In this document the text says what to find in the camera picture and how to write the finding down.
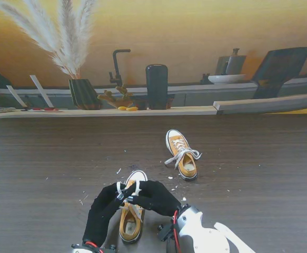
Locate grey wooden plank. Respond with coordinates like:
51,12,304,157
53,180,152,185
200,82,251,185
213,92,307,115

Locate long white slanted strip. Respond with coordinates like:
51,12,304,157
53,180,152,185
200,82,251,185
29,75,54,108

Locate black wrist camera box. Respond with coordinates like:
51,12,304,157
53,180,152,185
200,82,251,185
157,223,175,242

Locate red left wrist cable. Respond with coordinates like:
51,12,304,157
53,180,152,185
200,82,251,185
84,240,101,250

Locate yellow canvas sneaker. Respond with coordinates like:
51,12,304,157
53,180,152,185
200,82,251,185
165,129,198,182
118,170,147,245

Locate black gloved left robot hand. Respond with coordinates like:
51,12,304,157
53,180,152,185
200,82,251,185
82,181,130,248

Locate short white slanted strip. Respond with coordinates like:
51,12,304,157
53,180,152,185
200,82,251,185
6,85,27,108

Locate dark ribbed vase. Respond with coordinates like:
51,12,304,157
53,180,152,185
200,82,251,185
68,78,103,111

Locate white shallow bowl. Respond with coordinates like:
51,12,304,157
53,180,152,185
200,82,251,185
207,74,246,85

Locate tall black cylindrical container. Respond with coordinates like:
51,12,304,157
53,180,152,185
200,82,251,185
145,63,169,110

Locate black kitchen faucet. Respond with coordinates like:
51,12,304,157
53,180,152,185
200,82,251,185
108,48,132,87

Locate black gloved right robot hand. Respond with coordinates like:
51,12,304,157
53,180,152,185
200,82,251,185
127,180,182,218

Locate red black right wrist cable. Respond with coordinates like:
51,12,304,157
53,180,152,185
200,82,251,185
172,210,182,253

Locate dark tilted panel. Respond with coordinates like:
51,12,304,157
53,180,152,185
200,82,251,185
251,46,307,100

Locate pale pampas grass plumes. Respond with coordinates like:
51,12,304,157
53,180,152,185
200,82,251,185
0,0,97,80

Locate grey metal pitcher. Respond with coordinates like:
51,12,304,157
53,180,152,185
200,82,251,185
215,48,247,76

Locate red handled tool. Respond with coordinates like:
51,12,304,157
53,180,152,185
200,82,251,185
32,106,60,112

